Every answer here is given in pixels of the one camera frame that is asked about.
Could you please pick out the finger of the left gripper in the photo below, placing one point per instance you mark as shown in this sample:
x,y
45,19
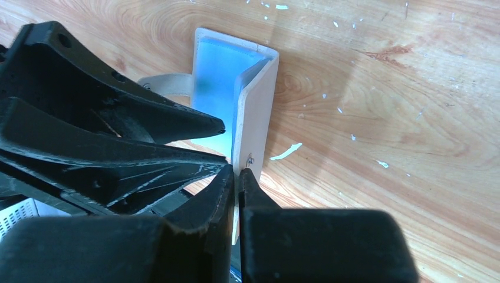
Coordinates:
x,y
48,68
81,172

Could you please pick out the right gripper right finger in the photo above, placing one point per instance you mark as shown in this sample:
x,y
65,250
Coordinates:
x,y
318,245

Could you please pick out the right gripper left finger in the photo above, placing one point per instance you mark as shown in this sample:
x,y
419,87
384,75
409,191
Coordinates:
x,y
190,244

